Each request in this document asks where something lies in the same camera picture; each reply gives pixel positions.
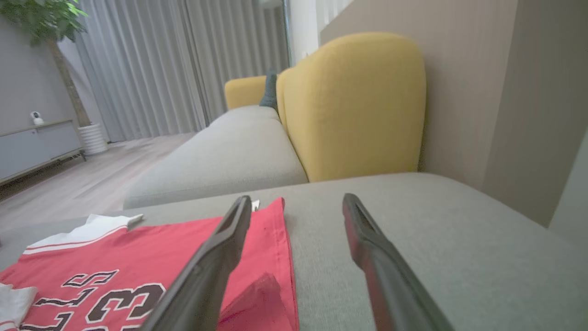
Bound dark grey-green throw pillow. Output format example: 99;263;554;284
259;69;279;112

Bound red printed jersey white sleeves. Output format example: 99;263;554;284
0;197;300;331

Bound grey and mint TV cabinet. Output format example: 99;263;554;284
0;119;87;187

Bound grey pleated curtain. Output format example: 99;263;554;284
59;0;291;142

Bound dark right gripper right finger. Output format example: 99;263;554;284
342;193;455;331

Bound yellow sofa back cushion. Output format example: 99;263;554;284
284;32;427;183
224;75;268;111
276;68;294;135

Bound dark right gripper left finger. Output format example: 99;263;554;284
140;195;253;331

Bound green potted tree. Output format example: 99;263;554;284
0;0;93;129

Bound white ribbed plant pot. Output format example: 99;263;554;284
77;122;110;155

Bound grey fabric sofa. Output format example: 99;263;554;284
0;105;588;331

